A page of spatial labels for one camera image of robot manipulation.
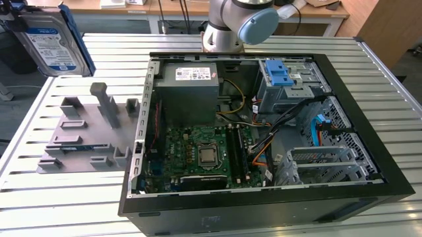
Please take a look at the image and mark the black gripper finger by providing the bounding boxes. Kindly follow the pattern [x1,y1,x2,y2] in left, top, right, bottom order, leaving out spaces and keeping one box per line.
[0,0,38,33]

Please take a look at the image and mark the hard disk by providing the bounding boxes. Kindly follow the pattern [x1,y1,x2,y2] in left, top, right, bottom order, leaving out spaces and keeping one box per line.
[12,4,98,78]

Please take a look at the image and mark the black mesh bin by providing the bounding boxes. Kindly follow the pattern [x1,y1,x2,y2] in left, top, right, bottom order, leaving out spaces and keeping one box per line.
[0,31,39,75]

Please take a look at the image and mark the wooden desk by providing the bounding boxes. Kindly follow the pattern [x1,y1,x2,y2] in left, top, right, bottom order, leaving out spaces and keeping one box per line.
[62,0,351,34]

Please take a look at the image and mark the large white box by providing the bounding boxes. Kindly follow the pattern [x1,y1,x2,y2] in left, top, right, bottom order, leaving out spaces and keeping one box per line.
[100,0,127,10]

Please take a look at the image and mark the grey floor stand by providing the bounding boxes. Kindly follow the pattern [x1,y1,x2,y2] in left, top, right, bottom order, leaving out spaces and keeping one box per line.
[0,80,15,102]

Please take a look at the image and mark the grey parts rack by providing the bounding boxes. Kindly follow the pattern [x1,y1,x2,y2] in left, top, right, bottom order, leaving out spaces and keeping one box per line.
[35,82,143,175]

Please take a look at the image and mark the grey power supply unit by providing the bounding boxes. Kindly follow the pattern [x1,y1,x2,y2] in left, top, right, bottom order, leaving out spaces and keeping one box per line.
[154,61,221,127]

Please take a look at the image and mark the green motherboard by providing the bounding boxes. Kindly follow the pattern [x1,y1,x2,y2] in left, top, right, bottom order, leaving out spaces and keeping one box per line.
[144,124,267,195]

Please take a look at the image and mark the CPU socket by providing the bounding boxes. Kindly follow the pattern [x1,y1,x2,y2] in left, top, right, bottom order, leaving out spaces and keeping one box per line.
[196,142,223,171]

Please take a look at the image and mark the silver CPU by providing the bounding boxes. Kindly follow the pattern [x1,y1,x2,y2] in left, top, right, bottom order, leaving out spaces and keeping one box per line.
[200,149,218,163]

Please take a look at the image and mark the blue drive latch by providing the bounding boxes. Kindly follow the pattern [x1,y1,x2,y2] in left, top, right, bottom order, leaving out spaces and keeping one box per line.
[265,60,295,87]

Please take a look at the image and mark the black RAM slot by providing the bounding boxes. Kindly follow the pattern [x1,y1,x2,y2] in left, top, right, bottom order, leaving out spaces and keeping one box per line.
[227,124,245,184]
[237,125,253,182]

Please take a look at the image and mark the black graphics card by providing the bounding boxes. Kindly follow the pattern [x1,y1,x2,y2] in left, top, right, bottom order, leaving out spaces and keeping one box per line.
[176,173,229,193]

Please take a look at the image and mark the silver drive cage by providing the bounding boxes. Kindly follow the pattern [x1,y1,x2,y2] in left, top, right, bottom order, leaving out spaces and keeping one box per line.
[257,59,333,115]

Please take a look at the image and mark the brown cardboard piece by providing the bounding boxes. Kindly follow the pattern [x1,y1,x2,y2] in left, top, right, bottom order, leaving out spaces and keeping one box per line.
[305,0,341,11]

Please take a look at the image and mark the black open PC case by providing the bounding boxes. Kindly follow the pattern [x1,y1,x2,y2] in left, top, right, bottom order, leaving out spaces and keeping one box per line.
[118,51,417,237]

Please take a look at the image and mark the wooden cabinet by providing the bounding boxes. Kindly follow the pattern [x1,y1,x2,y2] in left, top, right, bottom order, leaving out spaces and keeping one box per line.
[335,0,422,69]

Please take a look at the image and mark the red black twisted wire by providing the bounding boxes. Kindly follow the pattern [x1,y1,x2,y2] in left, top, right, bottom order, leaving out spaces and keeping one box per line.
[154,100,162,152]

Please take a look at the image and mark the yellow wire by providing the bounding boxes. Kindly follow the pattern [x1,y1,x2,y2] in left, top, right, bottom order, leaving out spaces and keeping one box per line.
[217,78,247,116]

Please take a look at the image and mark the black cable bundle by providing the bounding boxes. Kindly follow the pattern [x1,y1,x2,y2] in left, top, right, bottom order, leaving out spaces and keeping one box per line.
[254,95,333,155]

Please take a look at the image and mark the orange wire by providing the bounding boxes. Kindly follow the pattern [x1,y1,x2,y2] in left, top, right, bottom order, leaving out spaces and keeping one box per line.
[253,150,269,166]

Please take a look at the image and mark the blue wire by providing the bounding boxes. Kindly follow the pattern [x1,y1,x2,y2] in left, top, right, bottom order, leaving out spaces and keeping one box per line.
[311,114,331,149]

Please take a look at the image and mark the black power connector wire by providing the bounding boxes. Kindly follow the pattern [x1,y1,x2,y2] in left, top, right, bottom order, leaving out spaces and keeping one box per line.
[315,122,351,136]

